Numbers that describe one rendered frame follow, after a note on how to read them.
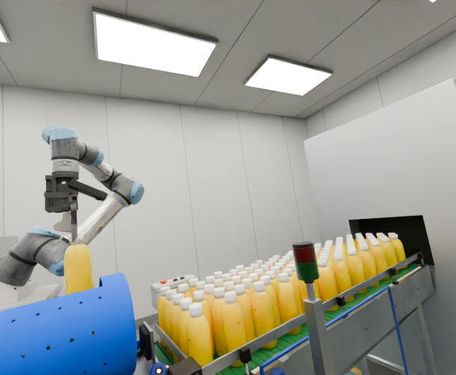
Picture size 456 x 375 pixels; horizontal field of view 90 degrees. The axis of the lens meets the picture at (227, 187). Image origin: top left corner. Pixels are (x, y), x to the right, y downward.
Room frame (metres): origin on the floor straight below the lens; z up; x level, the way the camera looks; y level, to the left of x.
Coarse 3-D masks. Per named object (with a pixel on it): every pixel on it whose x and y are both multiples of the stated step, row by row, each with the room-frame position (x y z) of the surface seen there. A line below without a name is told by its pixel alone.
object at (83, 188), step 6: (72, 180) 0.70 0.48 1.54; (72, 186) 0.70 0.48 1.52; (78, 186) 0.71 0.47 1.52; (84, 186) 0.72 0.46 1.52; (90, 186) 0.73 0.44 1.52; (84, 192) 0.73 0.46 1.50; (90, 192) 0.73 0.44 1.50; (96, 192) 0.74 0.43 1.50; (102, 192) 0.75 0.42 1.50; (96, 198) 0.75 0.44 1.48; (102, 198) 0.75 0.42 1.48
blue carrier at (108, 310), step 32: (96, 288) 0.65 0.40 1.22; (128, 288) 0.68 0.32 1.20; (0, 320) 0.53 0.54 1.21; (32, 320) 0.55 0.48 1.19; (64, 320) 0.57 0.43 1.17; (96, 320) 0.60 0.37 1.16; (128, 320) 0.63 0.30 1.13; (0, 352) 0.50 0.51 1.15; (32, 352) 0.52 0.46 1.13; (64, 352) 0.55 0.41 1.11; (96, 352) 0.58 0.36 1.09; (128, 352) 0.63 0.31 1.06
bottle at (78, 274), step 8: (80, 240) 0.72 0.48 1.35; (72, 248) 0.70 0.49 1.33; (80, 248) 0.71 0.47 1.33; (88, 248) 0.74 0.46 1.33; (64, 256) 0.70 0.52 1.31; (72, 256) 0.69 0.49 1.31; (80, 256) 0.70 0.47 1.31; (88, 256) 0.72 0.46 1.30; (64, 264) 0.70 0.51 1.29; (72, 264) 0.69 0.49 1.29; (80, 264) 0.70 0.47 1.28; (88, 264) 0.72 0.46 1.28; (64, 272) 0.71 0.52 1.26; (72, 272) 0.69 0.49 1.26; (80, 272) 0.70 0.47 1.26; (88, 272) 0.72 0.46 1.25; (72, 280) 0.69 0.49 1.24; (80, 280) 0.70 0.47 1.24; (88, 280) 0.72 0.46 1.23; (72, 288) 0.69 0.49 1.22; (80, 288) 0.70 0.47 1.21; (88, 288) 0.72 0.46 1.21
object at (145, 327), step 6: (144, 324) 0.80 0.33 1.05; (144, 330) 0.77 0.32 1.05; (150, 330) 0.75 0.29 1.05; (144, 336) 0.74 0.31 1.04; (150, 336) 0.74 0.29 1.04; (144, 342) 0.75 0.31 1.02; (150, 342) 0.75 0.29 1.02; (144, 348) 0.75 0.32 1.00; (150, 348) 0.75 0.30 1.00; (144, 354) 0.76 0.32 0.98; (150, 354) 0.75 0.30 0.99; (150, 360) 0.76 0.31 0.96; (150, 366) 0.77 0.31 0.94
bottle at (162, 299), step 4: (164, 296) 0.97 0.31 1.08; (160, 300) 0.96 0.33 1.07; (164, 300) 0.96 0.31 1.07; (160, 304) 0.96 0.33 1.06; (160, 308) 0.95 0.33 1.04; (160, 312) 0.95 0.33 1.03; (160, 316) 0.96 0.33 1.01; (160, 320) 0.96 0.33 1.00; (160, 324) 0.96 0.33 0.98; (164, 344) 0.95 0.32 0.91
